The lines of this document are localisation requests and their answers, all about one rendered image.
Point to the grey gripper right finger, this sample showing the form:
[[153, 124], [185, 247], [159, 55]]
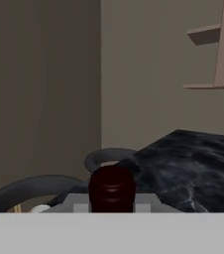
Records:
[[145, 202]]

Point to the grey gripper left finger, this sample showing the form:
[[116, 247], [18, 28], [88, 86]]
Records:
[[77, 202]]

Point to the black marble dining counter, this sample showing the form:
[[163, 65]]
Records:
[[190, 168]]

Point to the small white round thing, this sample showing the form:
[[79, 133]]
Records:
[[39, 208]]

